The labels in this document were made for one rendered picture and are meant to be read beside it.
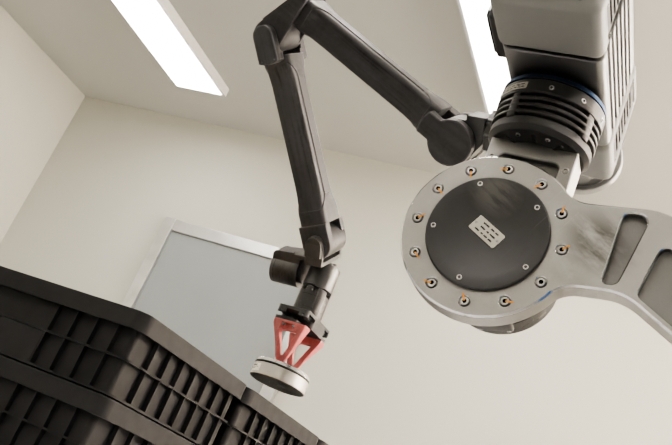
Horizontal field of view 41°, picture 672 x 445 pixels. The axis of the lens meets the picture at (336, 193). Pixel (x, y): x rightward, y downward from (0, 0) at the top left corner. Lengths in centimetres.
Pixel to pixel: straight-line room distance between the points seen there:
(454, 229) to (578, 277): 15
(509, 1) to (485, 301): 34
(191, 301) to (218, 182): 76
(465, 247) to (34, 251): 487
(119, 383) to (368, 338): 351
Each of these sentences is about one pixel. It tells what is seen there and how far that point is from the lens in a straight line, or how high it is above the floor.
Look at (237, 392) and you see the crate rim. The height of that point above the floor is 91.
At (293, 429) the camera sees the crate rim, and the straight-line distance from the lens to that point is 154.
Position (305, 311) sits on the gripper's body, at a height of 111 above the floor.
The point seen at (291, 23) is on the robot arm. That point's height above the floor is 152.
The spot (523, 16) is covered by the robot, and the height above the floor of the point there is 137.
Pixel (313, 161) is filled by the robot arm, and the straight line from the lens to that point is 161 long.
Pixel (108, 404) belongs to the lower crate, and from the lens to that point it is 114.
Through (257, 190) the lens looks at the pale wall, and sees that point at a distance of 520.
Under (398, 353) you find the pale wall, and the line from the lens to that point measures 455.
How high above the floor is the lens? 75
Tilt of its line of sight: 21 degrees up
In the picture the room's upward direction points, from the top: 24 degrees clockwise
